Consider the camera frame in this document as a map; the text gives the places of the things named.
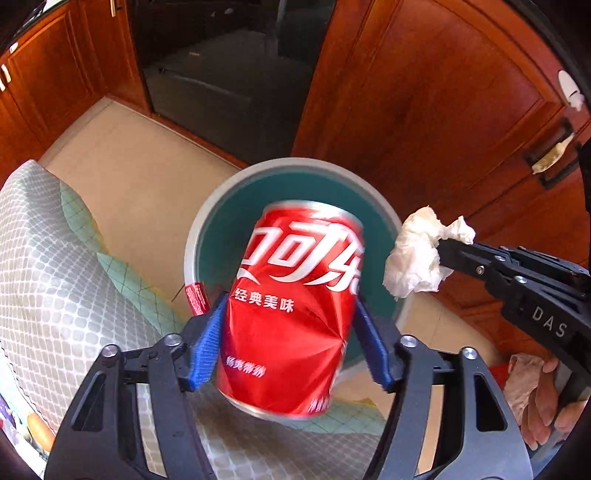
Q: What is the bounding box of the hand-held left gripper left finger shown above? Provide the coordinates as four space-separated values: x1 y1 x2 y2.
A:
44 291 230 480

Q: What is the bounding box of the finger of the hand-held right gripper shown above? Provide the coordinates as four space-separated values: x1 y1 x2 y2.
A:
437 239 591 290
440 255 523 302

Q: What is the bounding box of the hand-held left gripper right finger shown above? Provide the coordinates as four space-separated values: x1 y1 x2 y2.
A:
352 299 533 480

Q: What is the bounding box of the white tissue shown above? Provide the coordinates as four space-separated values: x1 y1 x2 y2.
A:
382 206 476 298

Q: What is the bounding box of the red soda can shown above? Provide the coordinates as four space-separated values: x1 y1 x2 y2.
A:
215 199 366 420

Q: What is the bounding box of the grey and teal trash bin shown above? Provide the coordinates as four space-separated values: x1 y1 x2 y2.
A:
184 158 411 377

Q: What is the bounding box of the person's right hand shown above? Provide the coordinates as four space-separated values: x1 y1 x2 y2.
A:
525 357 588 452

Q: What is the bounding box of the crumpled pale cloth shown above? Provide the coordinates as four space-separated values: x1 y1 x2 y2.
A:
502 353 546 426

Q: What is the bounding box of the yellowish paper scrap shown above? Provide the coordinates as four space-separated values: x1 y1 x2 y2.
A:
531 133 576 175

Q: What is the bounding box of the large wooden cabinet door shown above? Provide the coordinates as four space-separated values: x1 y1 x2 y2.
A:
291 0 591 354

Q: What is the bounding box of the patterned quilted tablecloth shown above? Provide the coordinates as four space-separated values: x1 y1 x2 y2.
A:
0 159 389 480

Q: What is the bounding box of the black glass oven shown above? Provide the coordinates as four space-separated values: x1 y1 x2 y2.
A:
127 0 338 169

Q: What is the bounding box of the narrow wooden cabinet door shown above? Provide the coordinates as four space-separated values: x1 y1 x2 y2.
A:
65 0 151 114

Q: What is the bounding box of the wooden cabinet with white handle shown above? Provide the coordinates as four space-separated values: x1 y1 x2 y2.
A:
0 9 100 162

